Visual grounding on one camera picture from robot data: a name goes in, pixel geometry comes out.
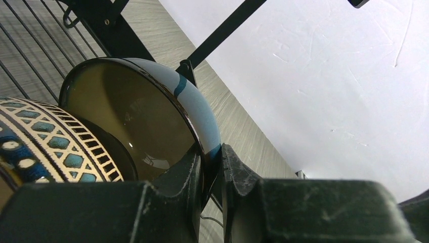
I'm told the dark blue glazed bowl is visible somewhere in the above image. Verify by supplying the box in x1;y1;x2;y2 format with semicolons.
59;57;221;206

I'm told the black patterned rim bowl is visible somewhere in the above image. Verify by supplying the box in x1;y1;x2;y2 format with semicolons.
1;97;138;206

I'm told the black wire dish rack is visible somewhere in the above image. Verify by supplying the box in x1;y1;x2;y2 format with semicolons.
0;0;371;229

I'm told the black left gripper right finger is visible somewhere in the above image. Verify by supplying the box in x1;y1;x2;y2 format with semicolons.
222;144;414;242

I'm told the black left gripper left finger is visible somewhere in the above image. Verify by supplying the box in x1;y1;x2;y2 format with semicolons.
1;145;202;242

